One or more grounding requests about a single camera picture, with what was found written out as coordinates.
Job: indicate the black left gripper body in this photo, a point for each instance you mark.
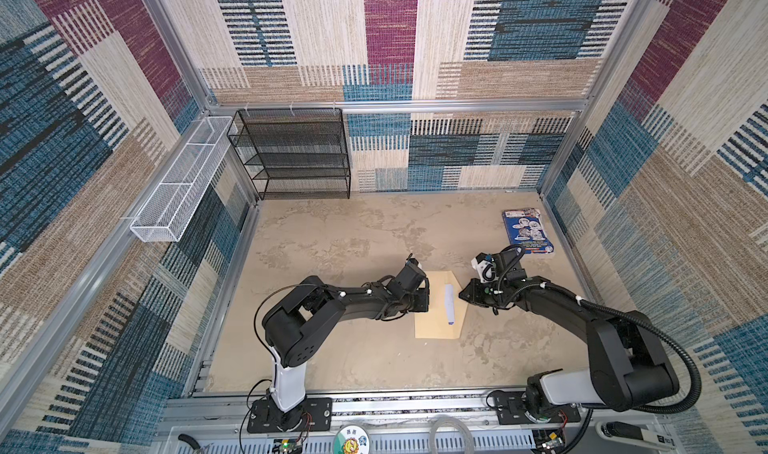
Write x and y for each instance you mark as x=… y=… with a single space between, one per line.
x=417 y=303

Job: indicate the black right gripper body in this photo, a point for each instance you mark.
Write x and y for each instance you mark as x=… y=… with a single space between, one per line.
x=487 y=294

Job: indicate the white letter paper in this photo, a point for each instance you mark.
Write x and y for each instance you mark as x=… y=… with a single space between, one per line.
x=449 y=304

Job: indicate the manila paper envelope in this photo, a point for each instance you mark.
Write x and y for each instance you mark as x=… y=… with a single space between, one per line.
x=433 y=324

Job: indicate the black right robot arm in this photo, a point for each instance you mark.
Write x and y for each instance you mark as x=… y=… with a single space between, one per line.
x=632 y=364

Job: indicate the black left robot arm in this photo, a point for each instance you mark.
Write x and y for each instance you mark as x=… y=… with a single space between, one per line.
x=294 y=329

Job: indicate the blue comic paperback book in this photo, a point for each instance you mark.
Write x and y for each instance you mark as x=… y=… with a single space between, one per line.
x=524 y=227

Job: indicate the clear plastic tube loop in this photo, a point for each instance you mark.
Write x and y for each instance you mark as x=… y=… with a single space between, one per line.
x=450 y=435

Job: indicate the white handheld device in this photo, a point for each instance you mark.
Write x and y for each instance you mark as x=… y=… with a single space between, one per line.
x=630 y=434

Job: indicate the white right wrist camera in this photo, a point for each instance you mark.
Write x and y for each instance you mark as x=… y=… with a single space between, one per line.
x=484 y=266

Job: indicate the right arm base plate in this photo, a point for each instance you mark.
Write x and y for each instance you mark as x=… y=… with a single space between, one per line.
x=516 y=407

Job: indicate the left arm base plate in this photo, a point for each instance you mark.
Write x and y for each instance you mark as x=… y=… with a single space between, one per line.
x=313 y=414

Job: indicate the black wire mesh shelf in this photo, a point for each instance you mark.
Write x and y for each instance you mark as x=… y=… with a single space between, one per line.
x=294 y=154

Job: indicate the white wire mesh basket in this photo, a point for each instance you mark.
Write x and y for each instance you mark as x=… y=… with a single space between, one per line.
x=167 y=213

